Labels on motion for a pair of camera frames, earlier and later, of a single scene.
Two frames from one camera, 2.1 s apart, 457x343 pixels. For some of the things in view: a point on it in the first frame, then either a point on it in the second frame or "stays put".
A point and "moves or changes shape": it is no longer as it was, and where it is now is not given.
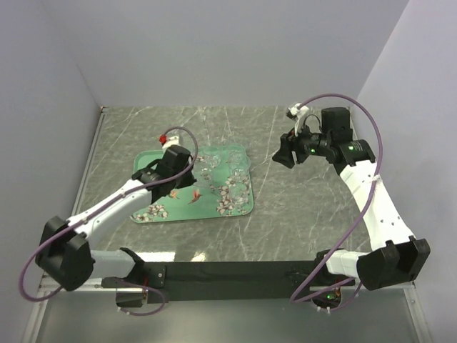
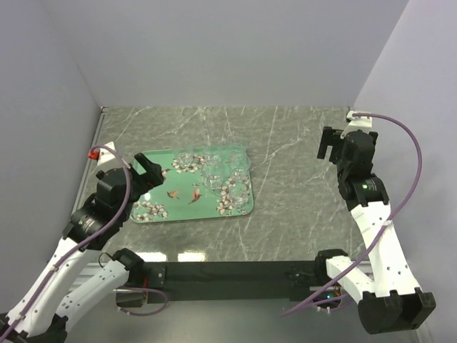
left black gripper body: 183,180 → 141,186
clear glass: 208,165 moves or changes shape
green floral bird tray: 223,186 stays put
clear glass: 237,153 stays put
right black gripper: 284,155 → 330,137
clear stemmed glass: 238,196 stays put
